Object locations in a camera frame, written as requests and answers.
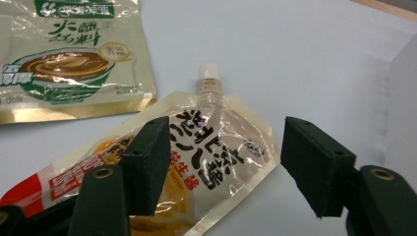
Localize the beige green sauce packet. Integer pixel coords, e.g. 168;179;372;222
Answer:
0;0;157;126

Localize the wooden table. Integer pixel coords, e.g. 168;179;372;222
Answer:
348;0;417;24

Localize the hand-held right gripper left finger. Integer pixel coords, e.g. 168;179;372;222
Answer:
67;116;172;236

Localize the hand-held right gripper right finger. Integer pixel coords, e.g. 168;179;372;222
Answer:
280;116;417;236

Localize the clear spout sauce pouch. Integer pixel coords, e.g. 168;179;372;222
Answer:
0;63;281;236

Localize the white table cover sheet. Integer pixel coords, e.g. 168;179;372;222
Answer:
0;0;417;236

